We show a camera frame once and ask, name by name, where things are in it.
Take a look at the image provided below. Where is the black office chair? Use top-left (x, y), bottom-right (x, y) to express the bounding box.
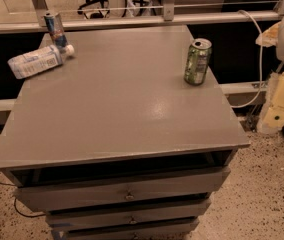
top-left (76, 0), bottom-right (110, 20)

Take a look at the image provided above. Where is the green soda can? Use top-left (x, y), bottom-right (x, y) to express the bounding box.
top-left (184, 38), bottom-right (212, 86)

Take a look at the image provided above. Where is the black floor cable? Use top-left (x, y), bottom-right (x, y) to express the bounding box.
top-left (0, 177), bottom-right (46, 219)

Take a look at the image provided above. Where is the blue labelled plastic bottle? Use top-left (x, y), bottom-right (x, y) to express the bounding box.
top-left (8, 45), bottom-right (75, 79)

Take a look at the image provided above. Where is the blue red energy drink can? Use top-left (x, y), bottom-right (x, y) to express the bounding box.
top-left (44, 12), bottom-right (68, 49)

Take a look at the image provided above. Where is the grey drawer cabinet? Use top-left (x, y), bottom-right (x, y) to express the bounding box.
top-left (0, 26), bottom-right (249, 240)

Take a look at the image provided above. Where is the metal frame rail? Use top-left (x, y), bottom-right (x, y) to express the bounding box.
top-left (0, 10), bottom-right (281, 34)

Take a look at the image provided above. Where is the white cable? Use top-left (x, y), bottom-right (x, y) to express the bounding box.
top-left (231, 9), bottom-right (265, 109)

